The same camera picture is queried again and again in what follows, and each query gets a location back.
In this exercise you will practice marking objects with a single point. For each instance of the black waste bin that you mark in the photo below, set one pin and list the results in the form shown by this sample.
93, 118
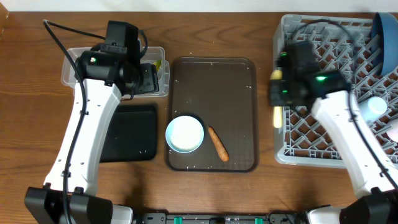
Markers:
132, 134

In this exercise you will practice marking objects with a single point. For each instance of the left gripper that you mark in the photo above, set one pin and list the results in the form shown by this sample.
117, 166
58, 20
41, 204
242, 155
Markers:
148, 76

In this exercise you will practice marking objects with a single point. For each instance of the pale yellow plastic spoon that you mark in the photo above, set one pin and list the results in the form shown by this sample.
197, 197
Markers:
277, 112

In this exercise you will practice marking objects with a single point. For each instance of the light blue rice bowl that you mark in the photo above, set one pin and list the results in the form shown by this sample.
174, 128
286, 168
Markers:
184, 134

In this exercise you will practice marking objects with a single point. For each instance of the grey dishwasher rack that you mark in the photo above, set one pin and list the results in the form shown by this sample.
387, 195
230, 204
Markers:
302, 140

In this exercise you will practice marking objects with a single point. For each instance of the yellow green snack wrapper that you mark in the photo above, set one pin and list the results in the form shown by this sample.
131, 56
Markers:
158, 64

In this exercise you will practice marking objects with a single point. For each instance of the pink plastic cup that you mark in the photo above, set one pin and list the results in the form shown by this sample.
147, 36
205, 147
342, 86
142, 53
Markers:
392, 131

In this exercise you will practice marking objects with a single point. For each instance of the dark blue plate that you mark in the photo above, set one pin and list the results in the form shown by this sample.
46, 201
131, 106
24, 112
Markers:
385, 26

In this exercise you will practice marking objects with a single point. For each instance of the orange carrot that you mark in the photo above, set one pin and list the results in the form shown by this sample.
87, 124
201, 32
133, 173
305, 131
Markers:
221, 151

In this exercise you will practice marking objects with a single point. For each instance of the dark brown serving tray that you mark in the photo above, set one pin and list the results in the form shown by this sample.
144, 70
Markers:
221, 94

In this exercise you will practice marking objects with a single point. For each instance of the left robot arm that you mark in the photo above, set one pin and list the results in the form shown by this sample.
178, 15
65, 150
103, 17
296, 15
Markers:
46, 203

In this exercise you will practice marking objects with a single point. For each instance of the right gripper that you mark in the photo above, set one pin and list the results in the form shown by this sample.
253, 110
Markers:
276, 99

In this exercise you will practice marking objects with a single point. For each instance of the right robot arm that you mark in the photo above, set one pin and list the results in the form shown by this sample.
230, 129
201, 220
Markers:
372, 174

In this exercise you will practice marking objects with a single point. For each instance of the light blue plastic cup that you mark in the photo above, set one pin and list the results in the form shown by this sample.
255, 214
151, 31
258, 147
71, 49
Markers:
372, 109

